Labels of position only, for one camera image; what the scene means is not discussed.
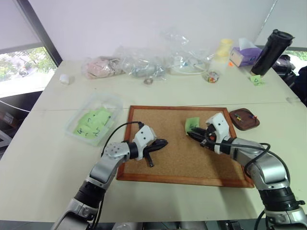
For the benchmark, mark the green note with circle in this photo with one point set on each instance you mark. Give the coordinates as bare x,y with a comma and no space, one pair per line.
256,80

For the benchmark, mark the clear plastic box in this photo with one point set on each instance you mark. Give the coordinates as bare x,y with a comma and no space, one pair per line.
92,134

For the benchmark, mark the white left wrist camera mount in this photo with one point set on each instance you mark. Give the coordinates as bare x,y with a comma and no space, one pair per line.
144,135

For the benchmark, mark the green written sticky note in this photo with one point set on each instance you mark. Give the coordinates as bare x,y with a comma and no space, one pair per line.
89,119
97,133
102,116

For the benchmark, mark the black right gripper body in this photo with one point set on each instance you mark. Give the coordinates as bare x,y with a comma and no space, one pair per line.
209,137

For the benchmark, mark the white tube coil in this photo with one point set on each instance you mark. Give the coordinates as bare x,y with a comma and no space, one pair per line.
189,71

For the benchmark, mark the purple tissue box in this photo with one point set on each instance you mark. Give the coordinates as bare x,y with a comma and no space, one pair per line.
244,57

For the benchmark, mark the grey roller blind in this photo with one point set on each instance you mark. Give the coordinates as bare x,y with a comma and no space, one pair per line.
16,22

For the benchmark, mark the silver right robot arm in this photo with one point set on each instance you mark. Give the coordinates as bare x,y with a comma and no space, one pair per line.
266,167

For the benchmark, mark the pale yellow cup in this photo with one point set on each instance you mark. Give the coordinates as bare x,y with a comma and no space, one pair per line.
225,50

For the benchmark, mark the black chair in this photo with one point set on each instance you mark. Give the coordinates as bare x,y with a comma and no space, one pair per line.
291,72

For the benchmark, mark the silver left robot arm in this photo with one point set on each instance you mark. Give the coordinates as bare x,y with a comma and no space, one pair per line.
103,167

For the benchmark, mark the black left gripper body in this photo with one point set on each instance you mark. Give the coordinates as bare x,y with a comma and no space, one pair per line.
149,148

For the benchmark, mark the black travel tumbler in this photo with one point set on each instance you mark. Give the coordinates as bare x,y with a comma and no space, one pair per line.
269,54

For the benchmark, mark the brown wooden tray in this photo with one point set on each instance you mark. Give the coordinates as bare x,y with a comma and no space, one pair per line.
244,121

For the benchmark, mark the crumpled clear plastic bag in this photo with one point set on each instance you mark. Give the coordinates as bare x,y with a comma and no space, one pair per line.
144,63

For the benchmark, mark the dark side furniture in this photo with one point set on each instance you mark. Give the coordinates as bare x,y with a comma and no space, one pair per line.
10,119

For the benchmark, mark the large clear plastic bag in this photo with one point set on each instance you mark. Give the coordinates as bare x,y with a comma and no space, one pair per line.
184,51

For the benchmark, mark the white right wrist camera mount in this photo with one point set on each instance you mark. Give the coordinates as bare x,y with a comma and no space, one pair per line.
219,125

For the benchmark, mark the black window frame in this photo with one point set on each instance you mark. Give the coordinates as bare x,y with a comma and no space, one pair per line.
40,31

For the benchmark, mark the green note marked four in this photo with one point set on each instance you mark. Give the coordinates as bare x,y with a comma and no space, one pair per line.
81,131

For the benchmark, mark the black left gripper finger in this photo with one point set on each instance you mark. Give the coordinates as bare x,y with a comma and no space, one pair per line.
150,161
161,143

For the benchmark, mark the small clear plastic scrap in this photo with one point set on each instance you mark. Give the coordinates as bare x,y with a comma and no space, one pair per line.
293,99

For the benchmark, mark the clear jar of pushpins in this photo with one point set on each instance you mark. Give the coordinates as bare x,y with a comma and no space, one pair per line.
212,76

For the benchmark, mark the bag of pink material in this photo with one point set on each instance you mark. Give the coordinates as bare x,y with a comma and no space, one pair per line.
99,67

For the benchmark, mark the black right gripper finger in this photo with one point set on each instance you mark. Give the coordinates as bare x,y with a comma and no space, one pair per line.
197,139
196,131

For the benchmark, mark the wood framed cork board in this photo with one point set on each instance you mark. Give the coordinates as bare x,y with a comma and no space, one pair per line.
177,153

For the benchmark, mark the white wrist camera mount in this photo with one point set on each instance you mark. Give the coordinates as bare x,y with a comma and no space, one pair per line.
219,125
144,135

